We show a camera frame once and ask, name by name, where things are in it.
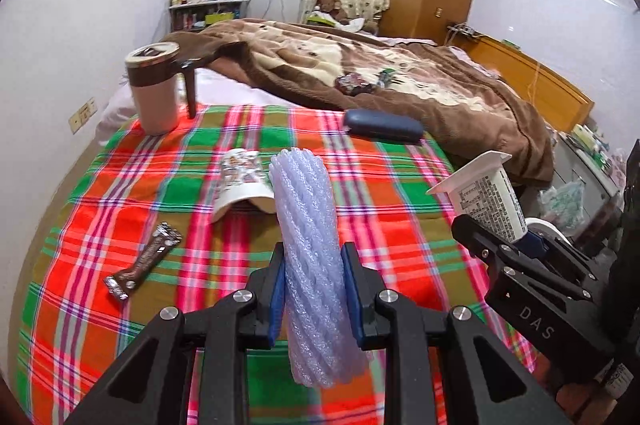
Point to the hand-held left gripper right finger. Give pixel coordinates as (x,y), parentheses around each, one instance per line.
(352,300)

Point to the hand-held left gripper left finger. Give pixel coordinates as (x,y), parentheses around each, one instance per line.
(274,305)

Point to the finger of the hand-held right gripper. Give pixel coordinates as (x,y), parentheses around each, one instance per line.
(537,242)
(480,242)

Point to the white squeeze tube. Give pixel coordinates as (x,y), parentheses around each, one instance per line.
(485,195)

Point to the white foam fruit net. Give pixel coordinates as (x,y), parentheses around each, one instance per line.
(310,255)

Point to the clear plastic bag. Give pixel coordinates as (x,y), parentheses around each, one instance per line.
(562,202)

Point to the cluttered side cabinet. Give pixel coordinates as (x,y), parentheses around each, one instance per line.
(590,155)

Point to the crushed printed paper cup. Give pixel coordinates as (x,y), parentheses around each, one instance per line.
(240,190)

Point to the brown chocolate bar wrapper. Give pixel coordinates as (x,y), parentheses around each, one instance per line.
(145,260)

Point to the brown plush blanket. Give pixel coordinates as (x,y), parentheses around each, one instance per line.
(450,105)

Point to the dark blue glasses case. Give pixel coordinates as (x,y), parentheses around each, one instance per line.
(382,126)

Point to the wooden headboard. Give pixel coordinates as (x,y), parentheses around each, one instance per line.
(540,80)

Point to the small green box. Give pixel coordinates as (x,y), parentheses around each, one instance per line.
(387,77)

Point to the colourful plaid cloth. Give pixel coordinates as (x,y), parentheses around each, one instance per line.
(125,185)

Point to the crumpled shiny wrapper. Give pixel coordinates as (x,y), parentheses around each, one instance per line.
(355,85)

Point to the white bed sheet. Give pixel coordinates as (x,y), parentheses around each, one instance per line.
(220,87)

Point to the pink mug with brown lid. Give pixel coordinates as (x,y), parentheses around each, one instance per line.
(155,105)

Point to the brown teddy bear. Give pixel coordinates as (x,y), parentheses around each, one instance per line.
(331,7)

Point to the cluttered shelf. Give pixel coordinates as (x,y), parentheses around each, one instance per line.
(210,12)

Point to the wall socket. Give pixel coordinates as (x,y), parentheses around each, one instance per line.
(82,115)

